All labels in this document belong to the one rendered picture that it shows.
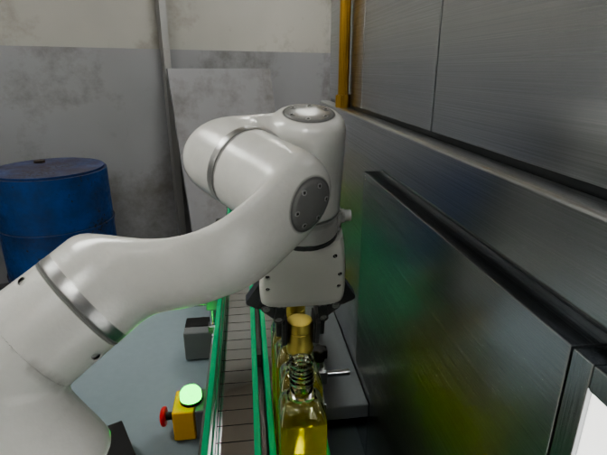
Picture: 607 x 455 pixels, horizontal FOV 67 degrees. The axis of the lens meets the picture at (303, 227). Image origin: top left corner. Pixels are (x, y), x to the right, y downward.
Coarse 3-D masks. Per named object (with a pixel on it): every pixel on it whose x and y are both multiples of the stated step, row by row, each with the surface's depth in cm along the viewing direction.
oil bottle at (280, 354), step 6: (276, 342) 67; (276, 348) 66; (282, 348) 65; (276, 354) 65; (282, 354) 64; (288, 354) 64; (312, 354) 65; (276, 360) 65; (282, 360) 64; (276, 366) 65; (276, 372) 65; (276, 378) 65; (276, 384) 66; (276, 390) 66; (276, 396) 67; (276, 402) 67; (276, 408) 68; (276, 414) 69; (276, 420) 69; (276, 426) 70; (276, 432) 71; (276, 438) 72; (276, 444) 73
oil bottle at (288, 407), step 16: (288, 400) 55; (320, 400) 55; (288, 416) 53; (304, 416) 54; (320, 416) 54; (288, 432) 54; (304, 432) 54; (320, 432) 54; (288, 448) 54; (304, 448) 55; (320, 448) 55
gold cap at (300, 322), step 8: (288, 320) 58; (296, 320) 58; (304, 320) 58; (312, 320) 58; (288, 328) 58; (296, 328) 57; (304, 328) 57; (312, 328) 58; (288, 336) 58; (296, 336) 58; (304, 336) 58; (312, 336) 59; (288, 344) 59; (296, 344) 58; (304, 344) 58; (312, 344) 59; (288, 352) 59; (296, 352) 58; (304, 352) 58
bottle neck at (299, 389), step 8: (296, 360) 55; (304, 360) 55; (312, 360) 54; (296, 368) 53; (304, 368) 53; (312, 368) 53; (296, 376) 53; (304, 376) 53; (312, 376) 54; (296, 384) 53; (304, 384) 53; (312, 384) 54; (296, 392) 54; (304, 392) 54; (312, 392) 55; (296, 400) 54; (304, 400) 54
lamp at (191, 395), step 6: (186, 390) 92; (192, 390) 92; (198, 390) 92; (180, 396) 92; (186, 396) 91; (192, 396) 91; (198, 396) 92; (180, 402) 92; (186, 402) 91; (192, 402) 91; (198, 402) 92
